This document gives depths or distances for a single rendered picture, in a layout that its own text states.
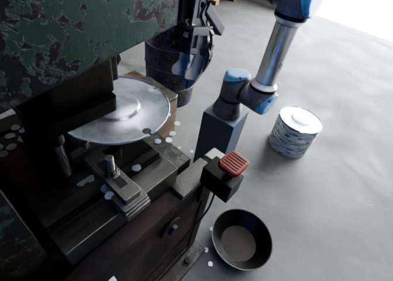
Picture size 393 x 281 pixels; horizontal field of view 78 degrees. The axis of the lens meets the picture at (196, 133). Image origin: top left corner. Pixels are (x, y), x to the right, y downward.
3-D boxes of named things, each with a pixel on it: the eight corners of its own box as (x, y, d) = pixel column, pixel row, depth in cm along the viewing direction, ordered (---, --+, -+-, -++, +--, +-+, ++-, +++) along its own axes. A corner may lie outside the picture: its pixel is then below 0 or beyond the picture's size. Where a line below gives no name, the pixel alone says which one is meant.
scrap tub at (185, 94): (169, 76, 228) (173, 24, 195) (203, 97, 211) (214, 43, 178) (133, 91, 202) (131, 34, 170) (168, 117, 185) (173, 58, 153)
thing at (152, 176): (85, 103, 85) (82, 89, 81) (176, 181, 67) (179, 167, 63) (-17, 144, 66) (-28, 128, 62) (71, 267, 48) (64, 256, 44)
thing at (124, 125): (190, 111, 68) (191, 109, 67) (97, 166, 50) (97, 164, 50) (126, 68, 80) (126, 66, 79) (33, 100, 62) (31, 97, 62)
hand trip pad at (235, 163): (226, 166, 68) (232, 147, 63) (243, 179, 65) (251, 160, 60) (210, 180, 64) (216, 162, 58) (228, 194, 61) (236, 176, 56)
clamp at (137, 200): (105, 160, 61) (100, 131, 54) (150, 204, 54) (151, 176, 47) (83, 174, 57) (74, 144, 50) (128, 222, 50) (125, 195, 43)
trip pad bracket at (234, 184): (204, 191, 80) (216, 152, 67) (228, 210, 76) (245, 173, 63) (193, 203, 77) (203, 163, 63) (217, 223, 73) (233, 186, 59)
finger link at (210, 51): (188, 69, 58) (195, 31, 53) (192, 68, 59) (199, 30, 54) (204, 75, 56) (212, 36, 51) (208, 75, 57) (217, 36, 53)
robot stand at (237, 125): (206, 150, 165) (220, 96, 135) (229, 163, 160) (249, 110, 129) (192, 166, 154) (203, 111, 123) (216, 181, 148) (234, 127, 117)
